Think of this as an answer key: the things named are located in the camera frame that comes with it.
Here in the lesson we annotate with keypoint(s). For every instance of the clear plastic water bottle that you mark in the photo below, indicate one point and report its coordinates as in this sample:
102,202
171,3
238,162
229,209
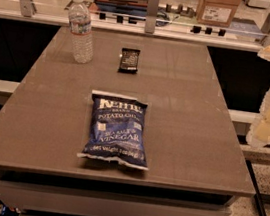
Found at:
80,27

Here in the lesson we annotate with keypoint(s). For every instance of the brown cardboard box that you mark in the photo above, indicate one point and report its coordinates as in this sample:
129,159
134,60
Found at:
216,12

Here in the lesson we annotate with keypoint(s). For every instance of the small black snack bar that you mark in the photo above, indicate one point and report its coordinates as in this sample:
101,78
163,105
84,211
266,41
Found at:
129,60

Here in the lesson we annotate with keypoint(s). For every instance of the blue Kettle chips bag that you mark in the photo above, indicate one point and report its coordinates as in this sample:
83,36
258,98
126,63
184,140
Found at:
117,123

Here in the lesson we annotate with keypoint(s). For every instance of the middle metal glass bracket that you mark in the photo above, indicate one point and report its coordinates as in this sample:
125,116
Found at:
151,15

